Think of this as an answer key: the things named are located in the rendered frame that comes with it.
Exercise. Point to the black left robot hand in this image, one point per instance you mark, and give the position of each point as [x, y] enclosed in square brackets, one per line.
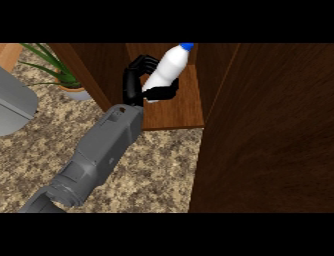
[132, 83]

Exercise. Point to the white bottle with blue cap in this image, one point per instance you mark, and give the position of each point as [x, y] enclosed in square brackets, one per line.
[170, 65]

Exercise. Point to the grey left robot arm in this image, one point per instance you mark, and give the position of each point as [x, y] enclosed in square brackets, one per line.
[106, 140]

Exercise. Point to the brown wooden cabinet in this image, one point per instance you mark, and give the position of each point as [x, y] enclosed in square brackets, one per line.
[96, 70]

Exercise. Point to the brown wooden cabinet door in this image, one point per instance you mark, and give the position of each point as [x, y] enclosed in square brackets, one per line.
[282, 133]

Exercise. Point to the green potted plant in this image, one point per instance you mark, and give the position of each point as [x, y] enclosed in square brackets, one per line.
[65, 75]

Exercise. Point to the pale wooden board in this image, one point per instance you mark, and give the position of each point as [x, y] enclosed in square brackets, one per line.
[2, 50]

